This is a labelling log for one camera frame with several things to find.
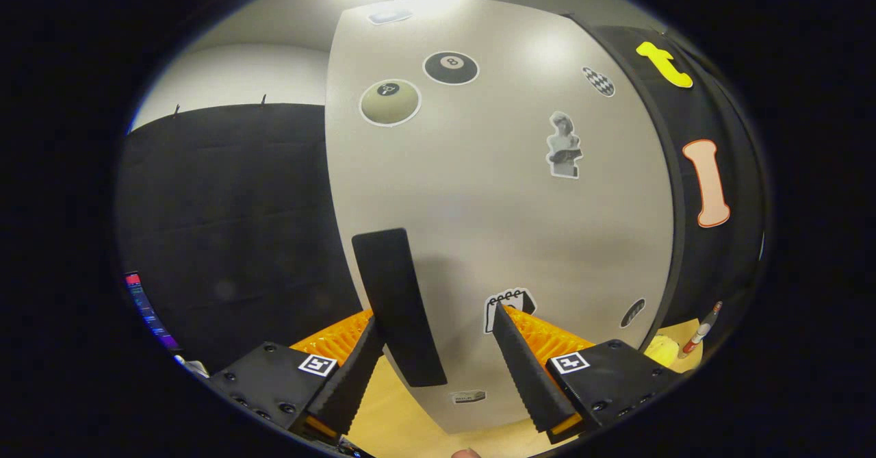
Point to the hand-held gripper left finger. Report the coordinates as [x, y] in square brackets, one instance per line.
[352, 383]

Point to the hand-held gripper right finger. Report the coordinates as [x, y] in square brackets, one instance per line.
[527, 376]

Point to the dark grey shoe cabinet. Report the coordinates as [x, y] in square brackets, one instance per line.
[679, 239]

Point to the yellow plush toy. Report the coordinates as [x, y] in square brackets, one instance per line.
[662, 352]

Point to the red and white pen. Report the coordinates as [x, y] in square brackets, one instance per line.
[699, 331]

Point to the black backdrop cloth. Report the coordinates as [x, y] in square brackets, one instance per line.
[226, 205]

